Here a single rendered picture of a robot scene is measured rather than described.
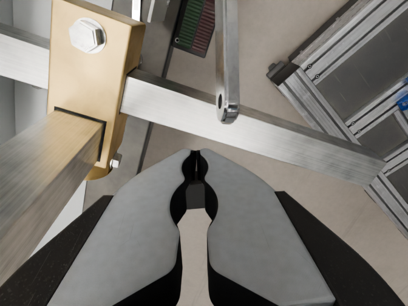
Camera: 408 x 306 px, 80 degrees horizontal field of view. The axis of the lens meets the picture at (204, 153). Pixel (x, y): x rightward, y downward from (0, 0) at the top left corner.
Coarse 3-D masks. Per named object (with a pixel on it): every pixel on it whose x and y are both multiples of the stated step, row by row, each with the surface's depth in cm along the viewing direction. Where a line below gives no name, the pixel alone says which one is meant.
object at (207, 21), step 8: (208, 0) 29; (208, 8) 30; (208, 16) 30; (200, 24) 30; (208, 24) 30; (200, 32) 31; (208, 32) 31; (200, 40) 31; (208, 40) 31; (192, 48) 32; (200, 48) 32
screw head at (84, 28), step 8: (80, 24) 14; (88, 24) 15; (96, 24) 15; (72, 32) 15; (80, 32) 15; (88, 32) 15; (96, 32) 15; (104, 32) 16; (72, 40) 15; (80, 40) 15; (88, 40) 15; (96, 40) 15; (104, 40) 16; (80, 48) 15; (88, 48) 15; (96, 48) 16
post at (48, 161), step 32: (32, 128) 15; (64, 128) 16; (96, 128) 18; (0, 160) 12; (32, 160) 13; (64, 160) 14; (96, 160) 20; (0, 192) 11; (32, 192) 11; (64, 192) 14; (0, 224) 9; (32, 224) 11; (0, 256) 9
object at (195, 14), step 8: (192, 0) 29; (200, 0) 29; (192, 8) 30; (200, 8) 30; (184, 16) 30; (192, 16) 30; (184, 24) 30; (192, 24) 30; (184, 32) 31; (192, 32) 31; (184, 40) 31
